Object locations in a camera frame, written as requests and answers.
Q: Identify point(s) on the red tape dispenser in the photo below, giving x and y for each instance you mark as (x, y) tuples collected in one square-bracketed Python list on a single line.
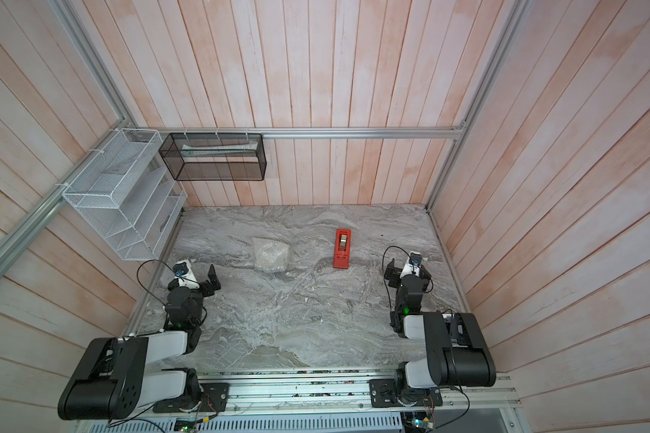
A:
[(341, 258)]

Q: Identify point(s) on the black mesh wall basket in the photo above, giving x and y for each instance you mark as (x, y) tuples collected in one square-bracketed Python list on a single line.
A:
[(214, 156)]

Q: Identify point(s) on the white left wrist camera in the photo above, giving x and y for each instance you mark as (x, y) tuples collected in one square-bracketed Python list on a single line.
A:
[(184, 276)]

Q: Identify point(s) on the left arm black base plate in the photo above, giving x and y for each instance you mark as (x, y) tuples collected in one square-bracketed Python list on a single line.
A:
[(208, 397)]

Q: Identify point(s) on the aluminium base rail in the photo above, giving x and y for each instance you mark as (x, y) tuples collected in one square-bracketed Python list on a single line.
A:
[(294, 391)]

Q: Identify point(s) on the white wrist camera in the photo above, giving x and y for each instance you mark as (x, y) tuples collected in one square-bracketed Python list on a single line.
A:
[(184, 276), (413, 265)]

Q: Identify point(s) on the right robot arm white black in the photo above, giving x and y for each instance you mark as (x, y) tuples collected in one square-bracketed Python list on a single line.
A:
[(456, 353)]

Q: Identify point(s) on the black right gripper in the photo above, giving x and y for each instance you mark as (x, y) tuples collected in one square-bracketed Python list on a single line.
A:
[(395, 272)]

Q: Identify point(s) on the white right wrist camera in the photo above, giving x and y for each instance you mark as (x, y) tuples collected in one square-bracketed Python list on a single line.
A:
[(413, 265)]

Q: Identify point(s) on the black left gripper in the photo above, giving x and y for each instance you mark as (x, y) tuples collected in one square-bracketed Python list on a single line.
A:
[(208, 290)]

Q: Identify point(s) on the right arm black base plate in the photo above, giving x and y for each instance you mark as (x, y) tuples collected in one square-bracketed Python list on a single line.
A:
[(392, 393)]

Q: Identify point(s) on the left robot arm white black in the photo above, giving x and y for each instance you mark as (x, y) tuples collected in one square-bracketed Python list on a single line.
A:
[(111, 381)]

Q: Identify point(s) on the white wire mesh shelf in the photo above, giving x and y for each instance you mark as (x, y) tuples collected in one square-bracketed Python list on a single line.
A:
[(131, 203)]

